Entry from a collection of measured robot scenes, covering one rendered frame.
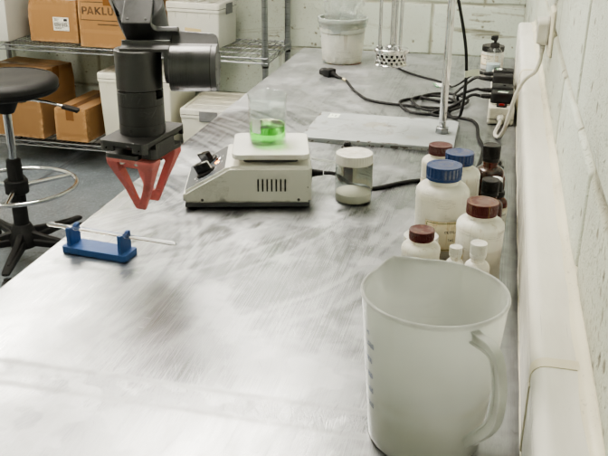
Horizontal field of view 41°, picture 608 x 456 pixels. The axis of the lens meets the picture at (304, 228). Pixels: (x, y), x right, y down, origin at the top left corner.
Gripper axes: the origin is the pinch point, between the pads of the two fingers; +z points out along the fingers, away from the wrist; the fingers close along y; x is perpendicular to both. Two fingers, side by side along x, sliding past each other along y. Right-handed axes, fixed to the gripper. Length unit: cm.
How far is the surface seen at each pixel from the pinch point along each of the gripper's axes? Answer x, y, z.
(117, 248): 5.3, 0.1, 8.1
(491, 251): -43.8, 7.5, 3.7
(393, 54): -16, 68, -7
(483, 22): -6, 273, 18
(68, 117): 165, 213, 61
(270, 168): -7.8, 23.7, 2.6
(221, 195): -0.9, 20.5, 6.8
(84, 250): 9.2, -1.9, 8.1
